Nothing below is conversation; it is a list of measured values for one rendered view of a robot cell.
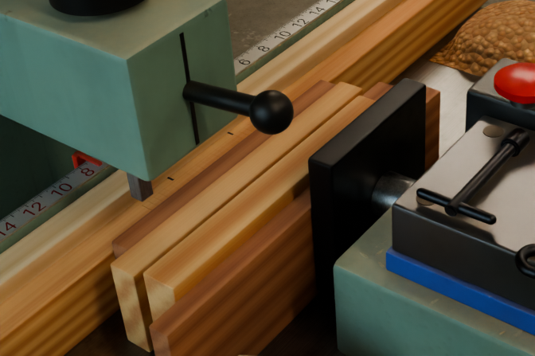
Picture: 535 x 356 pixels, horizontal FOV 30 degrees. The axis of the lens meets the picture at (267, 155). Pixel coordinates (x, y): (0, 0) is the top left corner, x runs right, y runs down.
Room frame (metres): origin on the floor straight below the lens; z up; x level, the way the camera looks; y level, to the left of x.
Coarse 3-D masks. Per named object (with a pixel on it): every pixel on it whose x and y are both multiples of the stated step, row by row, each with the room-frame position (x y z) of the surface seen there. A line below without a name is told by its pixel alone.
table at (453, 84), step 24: (432, 48) 0.64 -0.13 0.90; (408, 72) 0.61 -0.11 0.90; (432, 72) 0.61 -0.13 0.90; (456, 72) 0.61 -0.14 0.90; (456, 96) 0.57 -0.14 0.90; (456, 120) 0.55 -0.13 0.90; (120, 312) 0.39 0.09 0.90; (312, 312) 0.38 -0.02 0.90; (96, 336) 0.38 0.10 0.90; (120, 336) 0.38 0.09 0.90; (288, 336) 0.36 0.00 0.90; (312, 336) 0.36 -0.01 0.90; (336, 336) 0.36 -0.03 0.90
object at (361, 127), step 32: (384, 96) 0.44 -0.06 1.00; (416, 96) 0.44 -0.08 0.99; (352, 128) 0.41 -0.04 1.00; (384, 128) 0.42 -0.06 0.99; (416, 128) 0.44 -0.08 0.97; (320, 160) 0.39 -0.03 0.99; (352, 160) 0.39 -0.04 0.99; (384, 160) 0.42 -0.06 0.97; (416, 160) 0.44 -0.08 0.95; (320, 192) 0.39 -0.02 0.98; (352, 192) 0.39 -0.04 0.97; (384, 192) 0.40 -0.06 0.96; (320, 224) 0.39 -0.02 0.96; (352, 224) 0.39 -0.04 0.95; (320, 256) 0.39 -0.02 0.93; (320, 288) 0.39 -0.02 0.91
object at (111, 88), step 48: (0, 0) 0.44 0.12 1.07; (48, 0) 0.44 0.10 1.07; (144, 0) 0.43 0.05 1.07; (192, 0) 0.42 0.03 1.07; (0, 48) 0.44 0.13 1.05; (48, 48) 0.41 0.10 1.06; (96, 48) 0.39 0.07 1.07; (144, 48) 0.38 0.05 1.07; (192, 48) 0.40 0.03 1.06; (0, 96) 0.44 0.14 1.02; (48, 96) 0.42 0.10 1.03; (96, 96) 0.39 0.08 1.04; (144, 96) 0.38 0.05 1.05; (96, 144) 0.40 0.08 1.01; (144, 144) 0.38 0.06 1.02; (192, 144) 0.40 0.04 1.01
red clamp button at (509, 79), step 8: (520, 64) 0.41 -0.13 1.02; (528, 64) 0.41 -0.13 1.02; (496, 72) 0.41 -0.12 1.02; (504, 72) 0.40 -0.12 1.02; (512, 72) 0.40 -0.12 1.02; (520, 72) 0.40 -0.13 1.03; (528, 72) 0.40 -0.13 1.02; (496, 80) 0.40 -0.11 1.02; (504, 80) 0.40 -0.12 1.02; (512, 80) 0.40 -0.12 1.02; (520, 80) 0.40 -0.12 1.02; (528, 80) 0.39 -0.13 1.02; (496, 88) 0.40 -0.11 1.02; (504, 88) 0.39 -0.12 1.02; (512, 88) 0.39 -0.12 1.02; (520, 88) 0.39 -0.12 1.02; (528, 88) 0.39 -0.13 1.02; (504, 96) 0.39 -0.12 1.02; (512, 96) 0.39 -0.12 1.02; (520, 96) 0.39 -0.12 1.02; (528, 96) 0.39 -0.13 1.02
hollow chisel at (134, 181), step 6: (132, 180) 0.43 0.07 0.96; (138, 180) 0.43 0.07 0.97; (132, 186) 0.43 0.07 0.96; (138, 186) 0.43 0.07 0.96; (144, 186) 0.43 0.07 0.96; (150, 186) 0.43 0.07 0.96; (132, 192) 0.43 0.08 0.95; (138, 192) 0.43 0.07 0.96; (144, 192) 0.43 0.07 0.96; (150, 192) 0.43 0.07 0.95; (138, 198) 0.43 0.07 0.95; (144, 198) 0.43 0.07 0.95
